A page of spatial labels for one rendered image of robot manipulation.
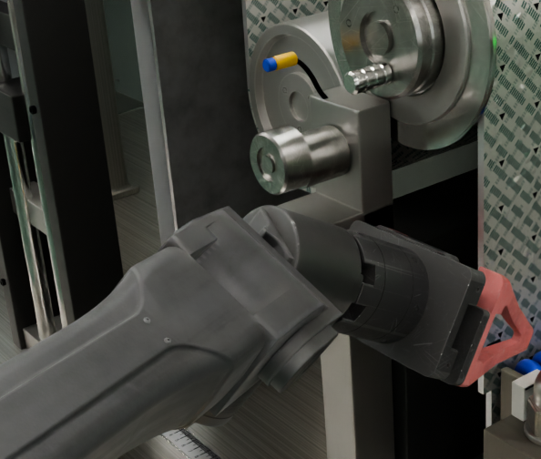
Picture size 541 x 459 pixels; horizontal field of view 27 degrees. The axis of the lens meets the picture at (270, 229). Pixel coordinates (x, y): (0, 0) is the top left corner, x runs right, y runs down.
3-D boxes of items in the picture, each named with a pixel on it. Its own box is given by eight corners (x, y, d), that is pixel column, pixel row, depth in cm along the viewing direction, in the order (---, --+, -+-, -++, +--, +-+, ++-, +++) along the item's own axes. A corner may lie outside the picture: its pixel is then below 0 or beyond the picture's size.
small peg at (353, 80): (353, 70, 66) (359, 94, 66) (390, 59, 67) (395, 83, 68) (339, 74, 67) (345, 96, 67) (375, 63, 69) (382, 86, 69)
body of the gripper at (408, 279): (452, 384, 64) (363, 365, 59) (336, 321, 71) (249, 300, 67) (495, 276, 63) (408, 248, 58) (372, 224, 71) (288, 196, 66)
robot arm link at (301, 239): (299, 252, 56) (255, 178, 59) (220, 347, 59) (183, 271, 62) (392, 279, 60) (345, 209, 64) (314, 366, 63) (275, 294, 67)
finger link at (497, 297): (535, 404, 69) (438, 384, 63) (451, 361, 74) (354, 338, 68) (577, 300, 69) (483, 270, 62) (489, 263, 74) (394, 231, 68)
